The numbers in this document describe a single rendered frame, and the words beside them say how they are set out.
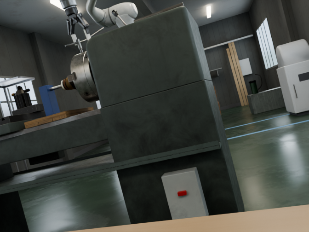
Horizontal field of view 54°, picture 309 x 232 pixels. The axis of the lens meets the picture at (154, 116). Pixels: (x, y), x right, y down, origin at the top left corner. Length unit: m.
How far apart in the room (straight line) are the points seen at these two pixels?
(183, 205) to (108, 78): 0.78
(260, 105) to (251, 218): 7.55
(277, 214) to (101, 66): 1.54
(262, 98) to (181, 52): 6.27
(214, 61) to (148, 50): 10.60
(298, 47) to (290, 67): 0.42
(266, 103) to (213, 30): 5.34
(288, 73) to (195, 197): 4.42
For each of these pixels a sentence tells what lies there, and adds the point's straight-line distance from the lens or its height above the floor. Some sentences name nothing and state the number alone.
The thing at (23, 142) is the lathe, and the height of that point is 0.79.
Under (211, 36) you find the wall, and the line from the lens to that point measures 12.31.
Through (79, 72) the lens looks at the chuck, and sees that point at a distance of 1.84.
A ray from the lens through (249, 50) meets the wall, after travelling 12.30.
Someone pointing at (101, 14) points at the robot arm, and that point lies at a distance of 2.38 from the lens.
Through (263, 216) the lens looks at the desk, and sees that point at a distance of 0.23.
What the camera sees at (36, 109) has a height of 0.98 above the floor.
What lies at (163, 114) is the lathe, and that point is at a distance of 1.60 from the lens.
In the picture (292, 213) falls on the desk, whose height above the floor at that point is 0.71.
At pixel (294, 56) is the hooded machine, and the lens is 5.91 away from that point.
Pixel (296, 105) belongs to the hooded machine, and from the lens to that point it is 5.80.
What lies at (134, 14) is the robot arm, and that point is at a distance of 2.39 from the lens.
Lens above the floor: 0.80
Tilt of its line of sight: 2 degrees down
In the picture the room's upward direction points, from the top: 15 degrees counter-clockwise
